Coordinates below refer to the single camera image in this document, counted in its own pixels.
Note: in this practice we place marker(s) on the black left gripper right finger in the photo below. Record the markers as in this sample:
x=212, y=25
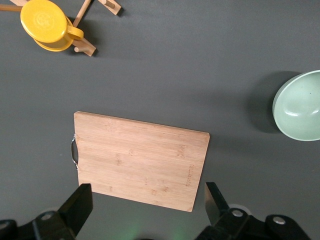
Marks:
x=230, y=225

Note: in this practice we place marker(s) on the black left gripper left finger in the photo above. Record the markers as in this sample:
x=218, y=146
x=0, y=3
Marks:
x=62, y=222

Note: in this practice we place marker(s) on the wooden cutting board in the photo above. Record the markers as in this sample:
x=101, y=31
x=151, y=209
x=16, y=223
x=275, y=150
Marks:
x=140, y=160

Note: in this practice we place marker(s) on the pale green bowl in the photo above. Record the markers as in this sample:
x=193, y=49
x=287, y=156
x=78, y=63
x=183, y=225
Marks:
x=300, y=110

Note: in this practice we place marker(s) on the wooden mug rack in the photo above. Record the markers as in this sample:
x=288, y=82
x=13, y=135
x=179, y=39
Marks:
x=86, y=48

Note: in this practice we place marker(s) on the yellow mug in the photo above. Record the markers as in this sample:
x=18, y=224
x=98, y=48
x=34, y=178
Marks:
x=43, y=22

